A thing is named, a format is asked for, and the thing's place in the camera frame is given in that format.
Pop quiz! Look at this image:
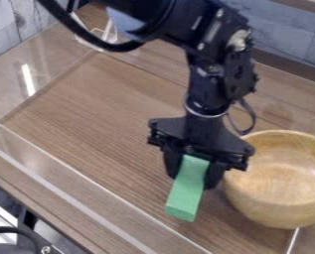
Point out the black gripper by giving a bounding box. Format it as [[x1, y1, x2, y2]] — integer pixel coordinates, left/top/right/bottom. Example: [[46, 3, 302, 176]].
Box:
[[148, 113, 255, 190]]

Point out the green rectangular stick block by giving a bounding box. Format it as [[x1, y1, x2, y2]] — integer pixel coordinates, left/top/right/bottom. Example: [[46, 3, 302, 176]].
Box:
[[166, 155, 211, 222]]

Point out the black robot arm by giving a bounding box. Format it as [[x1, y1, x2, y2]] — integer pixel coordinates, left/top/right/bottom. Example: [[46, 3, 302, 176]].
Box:
[[38, 0, 259, 190]]

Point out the wooden bowl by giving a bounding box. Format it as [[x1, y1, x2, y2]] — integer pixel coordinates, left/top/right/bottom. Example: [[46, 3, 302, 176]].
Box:
[[225, 130, 315, 229]]

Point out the clear acrylic front wall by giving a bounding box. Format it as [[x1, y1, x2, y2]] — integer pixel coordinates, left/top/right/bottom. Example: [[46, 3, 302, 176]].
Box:
[[0, 125, 214, 254]]

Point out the black table leg frame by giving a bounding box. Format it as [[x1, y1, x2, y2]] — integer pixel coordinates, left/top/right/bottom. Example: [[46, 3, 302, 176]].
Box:
[[0, 209, 65, 254]]

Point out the clear acrylic corner bracket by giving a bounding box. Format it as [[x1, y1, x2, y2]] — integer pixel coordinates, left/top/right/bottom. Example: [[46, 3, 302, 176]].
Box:
[[72, 12, 119, 52]]

